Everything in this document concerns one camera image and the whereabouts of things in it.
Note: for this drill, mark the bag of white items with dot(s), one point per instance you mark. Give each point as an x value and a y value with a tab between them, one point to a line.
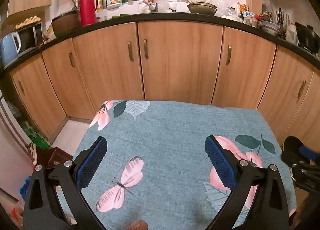
230	13

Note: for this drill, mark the black gold-rim trash bin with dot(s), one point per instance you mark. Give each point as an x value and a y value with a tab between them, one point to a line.
290	154

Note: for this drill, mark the microwave oven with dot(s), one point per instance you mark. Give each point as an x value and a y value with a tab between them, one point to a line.
31	36

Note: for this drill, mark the blue floral tablecloth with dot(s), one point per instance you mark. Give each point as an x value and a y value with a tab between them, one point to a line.
179	188

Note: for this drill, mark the wooden base cabinets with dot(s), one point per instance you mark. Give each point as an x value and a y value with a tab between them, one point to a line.
206	64

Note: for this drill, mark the brown rice cooker pot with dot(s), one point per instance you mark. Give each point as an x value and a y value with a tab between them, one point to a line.
66	22

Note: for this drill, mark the green vegetables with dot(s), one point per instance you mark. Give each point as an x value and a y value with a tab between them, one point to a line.
120	15

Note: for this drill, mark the white refrigerator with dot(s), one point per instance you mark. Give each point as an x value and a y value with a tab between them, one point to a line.
16	161

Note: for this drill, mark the woven basket bowl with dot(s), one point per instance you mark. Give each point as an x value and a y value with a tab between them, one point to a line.
203	8

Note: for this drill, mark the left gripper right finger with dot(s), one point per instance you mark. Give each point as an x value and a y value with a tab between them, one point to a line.
269	209

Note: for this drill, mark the blue electric kettle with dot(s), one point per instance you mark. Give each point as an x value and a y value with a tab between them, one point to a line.
10	48

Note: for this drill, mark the black clay pot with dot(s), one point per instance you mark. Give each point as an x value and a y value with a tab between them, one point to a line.
307	37

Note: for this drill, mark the red thermos flask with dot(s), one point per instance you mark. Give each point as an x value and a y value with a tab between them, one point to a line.
87	12

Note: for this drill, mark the eggs tray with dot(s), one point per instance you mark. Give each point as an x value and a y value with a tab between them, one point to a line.
28	21

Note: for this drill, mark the stacked ceramic bowls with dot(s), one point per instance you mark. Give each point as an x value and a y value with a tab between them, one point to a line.
270	27

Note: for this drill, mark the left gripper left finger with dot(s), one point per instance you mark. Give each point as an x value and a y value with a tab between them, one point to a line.
43	210

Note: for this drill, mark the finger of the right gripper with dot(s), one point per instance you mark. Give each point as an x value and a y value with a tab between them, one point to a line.
309	153

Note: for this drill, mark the person's left hand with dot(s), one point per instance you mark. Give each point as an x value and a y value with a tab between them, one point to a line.
138	225

